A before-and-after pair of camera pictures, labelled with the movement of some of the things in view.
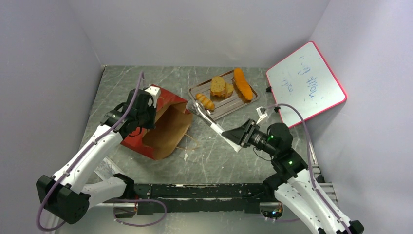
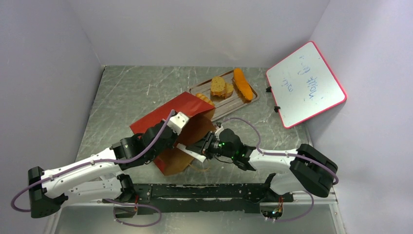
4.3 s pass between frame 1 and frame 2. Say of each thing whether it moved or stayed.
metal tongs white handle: moved
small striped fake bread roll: stayed
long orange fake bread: stayed
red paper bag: moved
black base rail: stayed
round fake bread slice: stayed
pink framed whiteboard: stayed
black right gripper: moved
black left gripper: moved
